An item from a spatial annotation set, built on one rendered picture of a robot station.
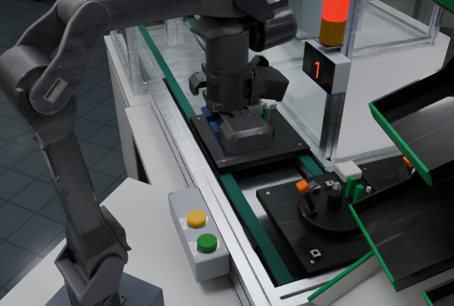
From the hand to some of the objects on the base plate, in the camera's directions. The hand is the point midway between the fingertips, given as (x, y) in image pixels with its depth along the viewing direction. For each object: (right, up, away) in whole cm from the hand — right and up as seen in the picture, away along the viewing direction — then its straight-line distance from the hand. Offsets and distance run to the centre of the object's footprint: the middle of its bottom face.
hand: (226, 136), depth 69 cm
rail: (-7, -14, +49) cm, 51 cm away
